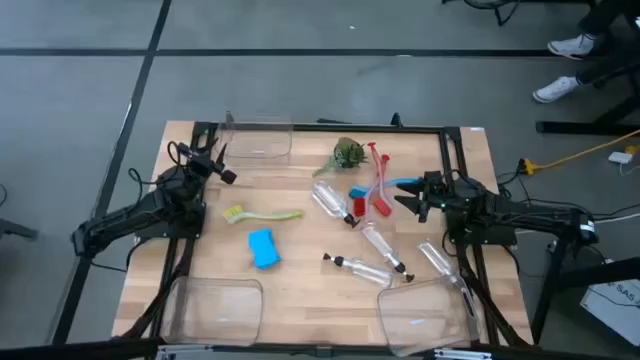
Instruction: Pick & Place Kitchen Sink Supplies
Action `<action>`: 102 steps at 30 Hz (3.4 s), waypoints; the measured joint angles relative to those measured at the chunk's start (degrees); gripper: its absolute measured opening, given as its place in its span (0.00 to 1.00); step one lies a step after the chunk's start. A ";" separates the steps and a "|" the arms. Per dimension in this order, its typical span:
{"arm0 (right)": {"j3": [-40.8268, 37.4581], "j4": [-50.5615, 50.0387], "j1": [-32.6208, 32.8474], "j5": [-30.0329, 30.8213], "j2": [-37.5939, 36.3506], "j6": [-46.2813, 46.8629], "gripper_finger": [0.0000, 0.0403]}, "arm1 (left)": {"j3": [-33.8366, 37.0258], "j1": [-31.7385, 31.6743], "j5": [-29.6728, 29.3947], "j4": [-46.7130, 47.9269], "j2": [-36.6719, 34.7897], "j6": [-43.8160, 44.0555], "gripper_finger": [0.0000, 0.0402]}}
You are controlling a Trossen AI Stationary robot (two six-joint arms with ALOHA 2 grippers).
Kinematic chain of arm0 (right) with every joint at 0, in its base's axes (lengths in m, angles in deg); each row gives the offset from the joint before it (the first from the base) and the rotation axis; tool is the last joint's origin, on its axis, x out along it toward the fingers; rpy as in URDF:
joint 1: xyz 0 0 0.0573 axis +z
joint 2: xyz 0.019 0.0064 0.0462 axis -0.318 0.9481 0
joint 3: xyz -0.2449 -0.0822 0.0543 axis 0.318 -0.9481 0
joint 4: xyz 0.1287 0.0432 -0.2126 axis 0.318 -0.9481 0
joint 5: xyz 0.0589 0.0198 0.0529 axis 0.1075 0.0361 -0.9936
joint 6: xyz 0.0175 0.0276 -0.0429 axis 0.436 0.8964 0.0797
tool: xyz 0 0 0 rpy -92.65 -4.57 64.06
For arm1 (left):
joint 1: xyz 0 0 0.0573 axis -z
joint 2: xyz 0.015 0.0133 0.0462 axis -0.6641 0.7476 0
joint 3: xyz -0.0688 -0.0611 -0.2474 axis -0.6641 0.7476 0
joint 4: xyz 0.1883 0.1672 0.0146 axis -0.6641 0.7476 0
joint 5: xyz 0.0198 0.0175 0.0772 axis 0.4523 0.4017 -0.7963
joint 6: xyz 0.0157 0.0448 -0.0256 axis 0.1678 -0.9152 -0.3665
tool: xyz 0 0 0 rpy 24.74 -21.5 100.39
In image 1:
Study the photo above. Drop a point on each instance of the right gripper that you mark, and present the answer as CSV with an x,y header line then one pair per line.
x,y
436,192

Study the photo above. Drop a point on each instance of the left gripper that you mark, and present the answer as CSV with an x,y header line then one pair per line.
x,y
200,160

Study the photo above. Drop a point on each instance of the clear pump dispenser bottle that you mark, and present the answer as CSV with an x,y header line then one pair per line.
x,y
435,256
380,242
330,199
365,271

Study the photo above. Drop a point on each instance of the blue dish brush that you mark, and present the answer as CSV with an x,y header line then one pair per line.
x,y
357,192

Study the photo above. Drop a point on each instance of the green yellow dish brush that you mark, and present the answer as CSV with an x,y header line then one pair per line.
x,y
232,214

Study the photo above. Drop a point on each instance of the clear plastic bin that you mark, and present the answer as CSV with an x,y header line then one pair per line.
x,y
212,312
255,142
425,320

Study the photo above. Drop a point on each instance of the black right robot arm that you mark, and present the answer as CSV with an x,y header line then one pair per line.
x,y
510,210

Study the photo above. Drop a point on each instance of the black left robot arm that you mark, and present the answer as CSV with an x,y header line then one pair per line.
x,y
150,210

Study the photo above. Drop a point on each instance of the potted green succulent plant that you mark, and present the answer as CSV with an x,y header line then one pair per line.
x,y
347,154

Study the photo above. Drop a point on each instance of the black stand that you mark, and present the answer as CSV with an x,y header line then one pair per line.
x,y
550,280

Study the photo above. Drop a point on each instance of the black desk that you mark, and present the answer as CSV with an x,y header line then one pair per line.
x,y
575,127

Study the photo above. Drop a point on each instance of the black chair base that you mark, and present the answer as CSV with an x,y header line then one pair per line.
x,y
495,7

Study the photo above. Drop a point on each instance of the white power adapter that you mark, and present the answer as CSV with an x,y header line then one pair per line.
x,y
620,157

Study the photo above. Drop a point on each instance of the person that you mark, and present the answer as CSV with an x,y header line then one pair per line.
x,y
567,47

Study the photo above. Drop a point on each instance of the black stand foot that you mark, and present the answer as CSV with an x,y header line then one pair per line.
x,y
17,230

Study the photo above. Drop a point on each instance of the white cardboard box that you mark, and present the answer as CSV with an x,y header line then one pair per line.
x,y
615,310

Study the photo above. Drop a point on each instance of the black crossbar with silver rails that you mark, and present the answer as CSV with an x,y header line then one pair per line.
x,y
75,350

